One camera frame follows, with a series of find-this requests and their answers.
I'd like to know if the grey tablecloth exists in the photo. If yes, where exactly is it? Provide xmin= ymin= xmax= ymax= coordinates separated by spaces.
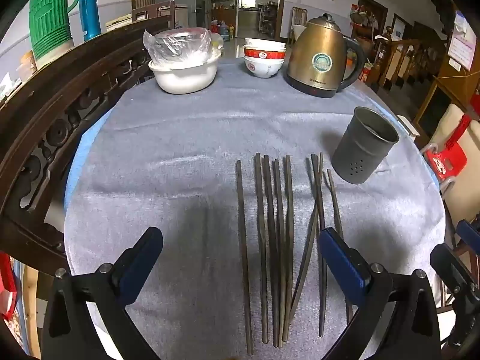
xmin=64 ymin=56 xmax=448 ymax=360

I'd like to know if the white bowl with red band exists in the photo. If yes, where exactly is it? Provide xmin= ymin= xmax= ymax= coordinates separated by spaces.
xmin=243 ymin=45 xmax=287 ymax=61
xmin=244 ymin=56 xmax=284 ymax=80
xmin=244 ymin=37 xmax=287 ymax=51

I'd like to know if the dark wooden door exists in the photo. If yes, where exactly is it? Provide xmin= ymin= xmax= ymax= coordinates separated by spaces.
xmin=358 ymin=0 xmax=389 ymax=39

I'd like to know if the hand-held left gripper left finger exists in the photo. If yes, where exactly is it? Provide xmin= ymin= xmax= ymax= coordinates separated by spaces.
xmin=42 ymin=226 xmax=164 ymax=360

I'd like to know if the white plastic basin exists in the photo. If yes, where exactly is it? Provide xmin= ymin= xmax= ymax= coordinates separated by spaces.
xmin=148 ymin=50 xmax=223 ymax=95

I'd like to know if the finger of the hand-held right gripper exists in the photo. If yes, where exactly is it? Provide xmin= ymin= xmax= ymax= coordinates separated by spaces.
xmin=430 ymin=244 xmax=474 ymax=292
xmin=457 ymin=219 xmax=480 ymax=250

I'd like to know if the metal kitchen rack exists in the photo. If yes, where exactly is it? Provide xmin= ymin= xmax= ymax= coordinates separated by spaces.
xmin=259 ymin=2 xmax=280 ymax=33

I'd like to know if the red bag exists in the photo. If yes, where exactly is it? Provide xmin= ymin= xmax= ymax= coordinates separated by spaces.
xmin=0 ymin=253 xmax=18 ymax=322

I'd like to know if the grey metal utensil holder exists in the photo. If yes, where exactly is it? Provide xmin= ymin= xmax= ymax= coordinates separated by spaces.
xmin=331 ymin=106 xmax=399 ymax=185

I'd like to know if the white chest freezer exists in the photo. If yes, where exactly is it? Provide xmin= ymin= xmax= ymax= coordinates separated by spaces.
xmin=174 ymin=4 xmax=190 ymax=31

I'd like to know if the set of dark chopsticks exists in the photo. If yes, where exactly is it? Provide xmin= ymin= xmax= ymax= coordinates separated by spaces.
xmin=234 ymin=152 xmax=355 ymax=357

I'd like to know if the green thermos jug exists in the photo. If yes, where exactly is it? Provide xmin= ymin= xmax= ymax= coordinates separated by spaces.
xmin=29 ymin=0 xmax=82 ymax=70

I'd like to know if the light wooden chair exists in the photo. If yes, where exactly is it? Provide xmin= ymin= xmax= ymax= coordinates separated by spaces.
xmin=290 ymin=6 xmax=309 ymax=44

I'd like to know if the blue table cover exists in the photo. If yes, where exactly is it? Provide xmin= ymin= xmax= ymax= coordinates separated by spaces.
xmin=63 ymin=118 xmax=449 ymax=233

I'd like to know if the dark wooden dining chair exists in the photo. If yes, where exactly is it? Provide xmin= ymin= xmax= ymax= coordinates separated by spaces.
xmin=131 ymin=0 xmax=176 ymax=31

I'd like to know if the red plastic child chair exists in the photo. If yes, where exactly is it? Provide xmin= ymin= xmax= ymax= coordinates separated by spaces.
xmin=422 ymin=140 xmax=469 ymax=190

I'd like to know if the gold electric kettle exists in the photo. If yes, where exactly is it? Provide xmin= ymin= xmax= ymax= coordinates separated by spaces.
xmin=283 ymin=13 xmax=366 ymax=99

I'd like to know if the wall calendar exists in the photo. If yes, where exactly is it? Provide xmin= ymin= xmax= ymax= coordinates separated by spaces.
xmin=448 ymin=10 xmax=479 ymax=72

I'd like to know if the blue thermos flask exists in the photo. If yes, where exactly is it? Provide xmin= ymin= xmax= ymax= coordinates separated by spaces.
xmin=78 ymin=0 xmax=102 ymax=42

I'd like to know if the wooden staircase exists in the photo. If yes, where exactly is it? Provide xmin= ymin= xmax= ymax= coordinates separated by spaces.
xmin=375 ymin=26 xmax=451 ymax=91

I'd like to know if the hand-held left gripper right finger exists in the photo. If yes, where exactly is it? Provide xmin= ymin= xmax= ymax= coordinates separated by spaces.
xmin=318 ymin=227 xmax=442 ymax=360

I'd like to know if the clear plastic bag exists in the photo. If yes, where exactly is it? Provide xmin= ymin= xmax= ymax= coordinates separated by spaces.
xmin=142 ymin=27 xmax=215 ymax=65

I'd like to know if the wooden side cabinet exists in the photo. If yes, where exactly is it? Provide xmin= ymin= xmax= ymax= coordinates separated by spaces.
xmin=412 ymin=71 xmax=480 ymax=136

